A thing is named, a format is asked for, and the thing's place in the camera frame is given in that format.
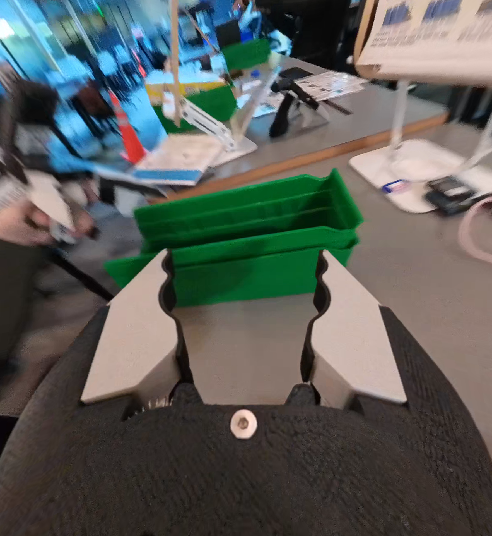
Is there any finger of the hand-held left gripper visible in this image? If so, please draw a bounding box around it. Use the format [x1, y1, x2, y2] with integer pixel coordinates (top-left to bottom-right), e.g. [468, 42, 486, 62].
[27, 173, 76, 229]
[49, 222, 79, 245]

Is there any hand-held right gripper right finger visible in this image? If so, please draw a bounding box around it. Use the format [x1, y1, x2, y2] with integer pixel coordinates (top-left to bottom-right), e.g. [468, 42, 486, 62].
[300, 249, 408, 409]

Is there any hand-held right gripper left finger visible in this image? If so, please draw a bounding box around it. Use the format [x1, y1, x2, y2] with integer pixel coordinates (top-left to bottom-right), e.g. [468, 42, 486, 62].
[81, 248, 193, 405]

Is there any orange traffic cone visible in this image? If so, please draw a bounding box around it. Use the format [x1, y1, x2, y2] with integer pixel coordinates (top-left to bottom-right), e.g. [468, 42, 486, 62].
[108, 89, 147, 165]

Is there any black battery blue trim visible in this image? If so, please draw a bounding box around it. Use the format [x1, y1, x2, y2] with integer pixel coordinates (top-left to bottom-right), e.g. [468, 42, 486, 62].
[425, 175, 477, 216]

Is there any cluttered grey table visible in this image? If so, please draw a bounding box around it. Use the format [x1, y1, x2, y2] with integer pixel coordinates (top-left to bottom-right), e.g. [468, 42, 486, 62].
[148, 52, 448, 204]

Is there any instruction poster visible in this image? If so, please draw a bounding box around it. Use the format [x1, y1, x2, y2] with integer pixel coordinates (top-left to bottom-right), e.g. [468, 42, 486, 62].
[356, 0, 492, 87]

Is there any black strap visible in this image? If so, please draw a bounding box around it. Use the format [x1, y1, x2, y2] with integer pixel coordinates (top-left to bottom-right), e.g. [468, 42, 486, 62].
[47, 249, 115, 303]

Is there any pink cable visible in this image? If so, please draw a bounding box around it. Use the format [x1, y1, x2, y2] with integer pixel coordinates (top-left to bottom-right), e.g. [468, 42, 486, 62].
[456, 192, 492, 270]

